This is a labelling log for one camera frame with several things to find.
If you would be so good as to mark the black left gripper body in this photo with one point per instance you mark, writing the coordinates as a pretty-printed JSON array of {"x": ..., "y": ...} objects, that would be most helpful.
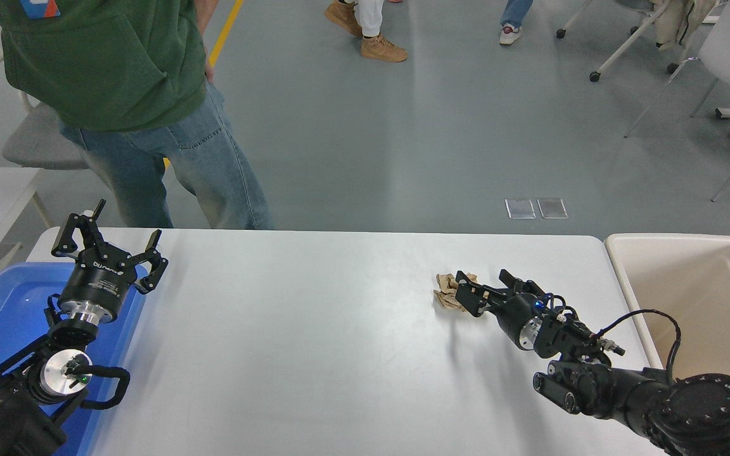
[{"x": 99, "y": 282}]

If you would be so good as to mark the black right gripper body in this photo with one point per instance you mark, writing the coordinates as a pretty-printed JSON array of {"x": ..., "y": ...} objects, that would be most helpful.
[{"x": 514, "y": 316}]

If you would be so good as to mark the tan paper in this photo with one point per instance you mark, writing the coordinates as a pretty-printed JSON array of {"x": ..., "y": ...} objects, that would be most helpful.
[{"x": 446, "y": 294}]

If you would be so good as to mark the person's left forearm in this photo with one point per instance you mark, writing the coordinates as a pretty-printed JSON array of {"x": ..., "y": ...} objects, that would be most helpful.
[{"x": 205, "y": 16}]

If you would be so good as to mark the person's left hand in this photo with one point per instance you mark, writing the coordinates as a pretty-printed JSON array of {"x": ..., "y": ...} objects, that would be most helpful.
[{"x": 209, "y": 73}]

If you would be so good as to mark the clear floor plate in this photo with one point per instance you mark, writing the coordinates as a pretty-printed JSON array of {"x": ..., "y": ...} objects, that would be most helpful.
[
  {"x": 552, "y": 208},
  {"x": 520, "y": 209}
]

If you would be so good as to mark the blue plastic tray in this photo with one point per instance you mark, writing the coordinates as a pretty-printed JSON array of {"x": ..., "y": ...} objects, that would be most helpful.
[{"x": 4, "y": 304}]

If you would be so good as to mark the person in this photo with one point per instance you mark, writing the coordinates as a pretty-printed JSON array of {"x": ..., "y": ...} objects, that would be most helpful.
[
  {"x": 514, "y": 25},
  {"x": 377, "y": 44},
  {"x": 105, "y": 63}
]

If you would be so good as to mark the large pale bin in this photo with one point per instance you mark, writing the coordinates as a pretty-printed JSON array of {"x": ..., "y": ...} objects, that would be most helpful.
[{"x": 701, "y": 291}]

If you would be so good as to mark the white rolling chair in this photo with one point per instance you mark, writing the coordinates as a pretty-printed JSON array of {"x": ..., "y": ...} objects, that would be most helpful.
[{"x": 621, "y": 44}]

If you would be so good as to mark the beige jacket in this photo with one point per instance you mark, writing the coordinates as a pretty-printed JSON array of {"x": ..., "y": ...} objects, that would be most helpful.
[{"x": 675, "y": 19}]

